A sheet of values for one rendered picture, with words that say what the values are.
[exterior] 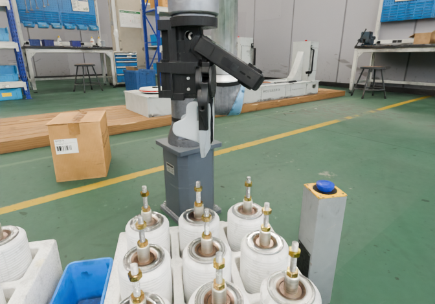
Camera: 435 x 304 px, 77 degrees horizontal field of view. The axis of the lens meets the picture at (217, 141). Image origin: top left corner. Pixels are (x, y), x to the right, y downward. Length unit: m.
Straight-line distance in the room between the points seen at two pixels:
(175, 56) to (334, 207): 0.47
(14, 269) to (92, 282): 0.20
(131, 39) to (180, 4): 6.45
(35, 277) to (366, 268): 0.87
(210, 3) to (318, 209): 0.47
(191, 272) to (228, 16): 0.70
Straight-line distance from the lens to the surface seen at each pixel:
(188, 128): 0.43
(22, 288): 0.71
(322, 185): 0.67
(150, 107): 2.50
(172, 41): 0.43
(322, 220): 0.68
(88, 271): 0.83
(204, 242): 0.54
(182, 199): 1.04
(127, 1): 6.93
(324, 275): 0.79
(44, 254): 0.78
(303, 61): 4.19
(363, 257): 1.05
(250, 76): 0.41
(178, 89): 0.42
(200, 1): 0.41
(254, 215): 0.67
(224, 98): 0.92
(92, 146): 1.51
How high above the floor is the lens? 0.61
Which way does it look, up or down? 17 degrees down
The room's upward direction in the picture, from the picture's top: straight up
